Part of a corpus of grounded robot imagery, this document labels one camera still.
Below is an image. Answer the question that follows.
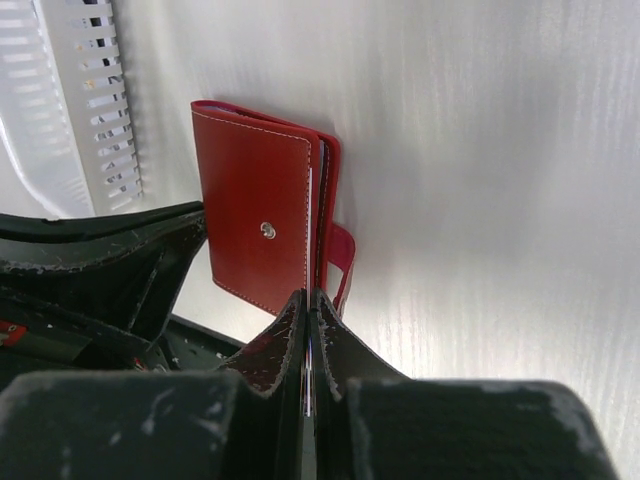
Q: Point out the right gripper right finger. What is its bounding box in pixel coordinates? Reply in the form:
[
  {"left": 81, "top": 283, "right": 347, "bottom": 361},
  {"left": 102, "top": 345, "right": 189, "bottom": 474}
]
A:
[{"left": 310, "top": 290, "right": 617, "bottom": 479}]

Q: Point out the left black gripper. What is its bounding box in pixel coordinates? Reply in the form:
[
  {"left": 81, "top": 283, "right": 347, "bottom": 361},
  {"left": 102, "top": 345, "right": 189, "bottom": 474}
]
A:
[{"left": 1, "top": 202, "right": 207, "bottom": 380}]

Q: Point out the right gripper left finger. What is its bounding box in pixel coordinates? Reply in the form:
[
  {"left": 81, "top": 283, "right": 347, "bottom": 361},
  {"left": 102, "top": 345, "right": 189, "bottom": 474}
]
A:
[{"left": 1, "top": 290, "right": 306, "bottom": 479}]

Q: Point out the red leather card holder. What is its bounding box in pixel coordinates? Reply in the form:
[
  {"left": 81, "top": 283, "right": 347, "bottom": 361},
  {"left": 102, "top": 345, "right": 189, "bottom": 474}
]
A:
[{"left": 191, "top": 100, "right": 356, "bottom": 314}]

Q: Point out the silver magnetic stripe card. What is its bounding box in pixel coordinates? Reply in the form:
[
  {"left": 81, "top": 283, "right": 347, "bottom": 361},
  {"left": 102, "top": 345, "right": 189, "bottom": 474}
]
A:
[{"left": 304, "top": 168, "right": 314, "bottom": 418}]

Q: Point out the white plastic basket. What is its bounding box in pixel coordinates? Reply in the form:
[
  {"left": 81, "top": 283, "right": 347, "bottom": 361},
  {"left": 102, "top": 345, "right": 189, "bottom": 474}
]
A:
[{"left": 1, "top": 1, "right": 143, "bottom": 218}]

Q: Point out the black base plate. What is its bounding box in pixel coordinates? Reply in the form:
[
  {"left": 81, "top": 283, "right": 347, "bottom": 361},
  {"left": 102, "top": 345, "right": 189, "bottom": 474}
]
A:
[{"left": 157, "top": 314, "right": 245, "bottom": 371}]

